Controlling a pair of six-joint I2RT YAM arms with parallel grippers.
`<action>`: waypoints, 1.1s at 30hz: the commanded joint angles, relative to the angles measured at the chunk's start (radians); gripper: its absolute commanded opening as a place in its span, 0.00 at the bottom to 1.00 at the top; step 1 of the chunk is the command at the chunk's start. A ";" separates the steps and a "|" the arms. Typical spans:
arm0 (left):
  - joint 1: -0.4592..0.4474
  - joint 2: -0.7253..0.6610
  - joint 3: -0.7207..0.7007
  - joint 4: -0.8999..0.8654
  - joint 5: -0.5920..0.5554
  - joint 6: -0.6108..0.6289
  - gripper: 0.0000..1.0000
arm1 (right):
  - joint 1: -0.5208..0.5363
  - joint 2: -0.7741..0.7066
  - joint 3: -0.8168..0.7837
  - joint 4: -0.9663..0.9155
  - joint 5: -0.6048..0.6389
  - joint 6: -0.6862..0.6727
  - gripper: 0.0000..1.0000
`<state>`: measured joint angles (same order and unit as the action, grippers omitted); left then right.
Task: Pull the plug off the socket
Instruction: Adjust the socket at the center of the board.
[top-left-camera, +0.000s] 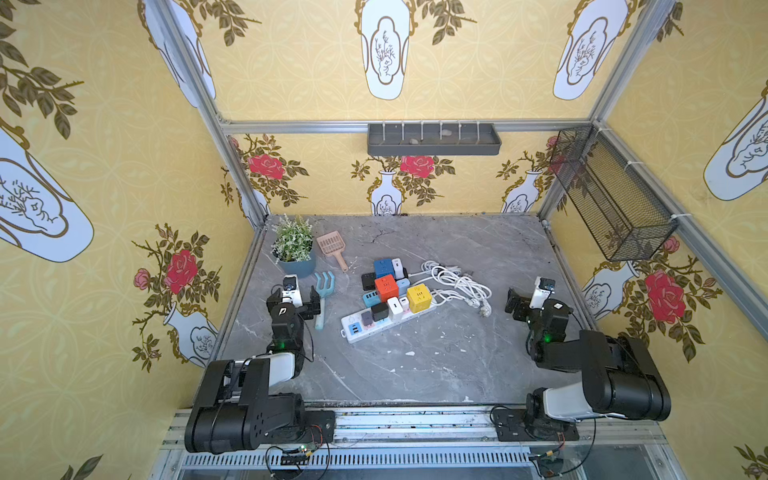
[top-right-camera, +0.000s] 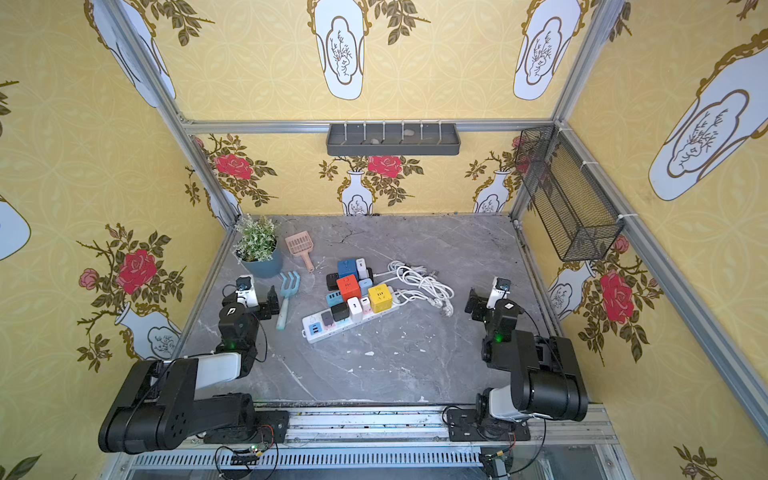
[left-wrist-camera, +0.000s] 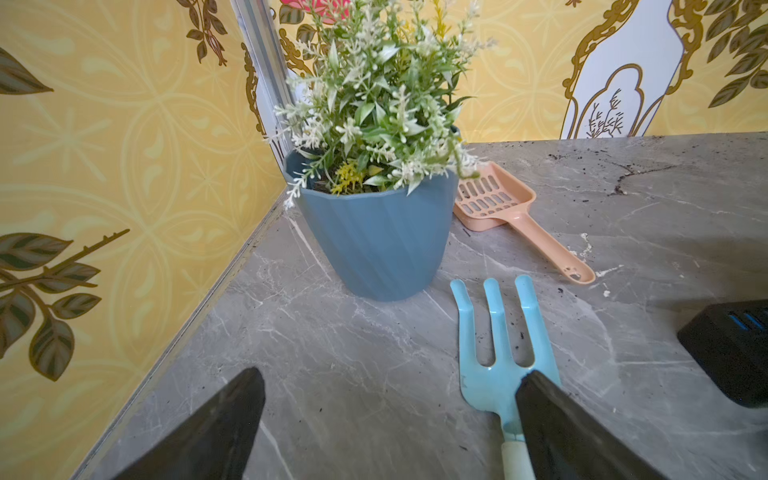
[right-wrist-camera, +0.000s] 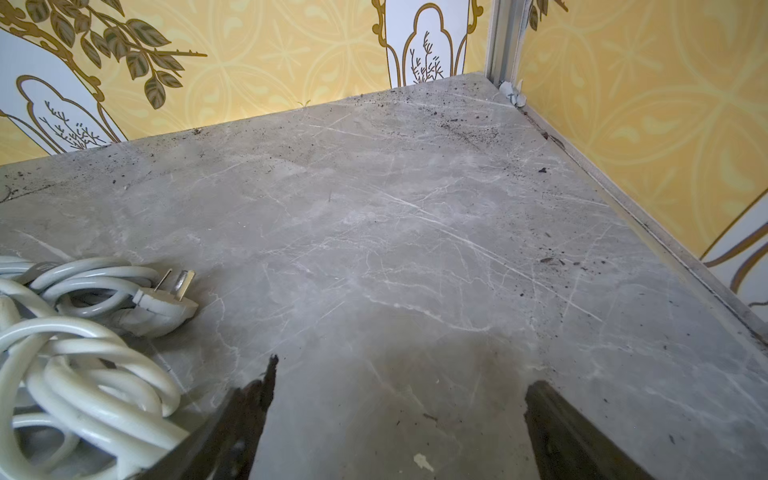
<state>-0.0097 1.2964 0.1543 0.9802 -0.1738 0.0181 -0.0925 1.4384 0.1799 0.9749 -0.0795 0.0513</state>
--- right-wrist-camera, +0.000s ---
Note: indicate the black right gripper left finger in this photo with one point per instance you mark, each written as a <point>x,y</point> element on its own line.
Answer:
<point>225,446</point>

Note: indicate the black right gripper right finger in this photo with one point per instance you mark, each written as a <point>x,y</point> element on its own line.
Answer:
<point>566,445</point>

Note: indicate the white cable plug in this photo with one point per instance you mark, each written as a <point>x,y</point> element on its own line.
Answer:
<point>157,312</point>

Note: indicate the white cable tie clip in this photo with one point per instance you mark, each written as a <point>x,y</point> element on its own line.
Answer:
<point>514,93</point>

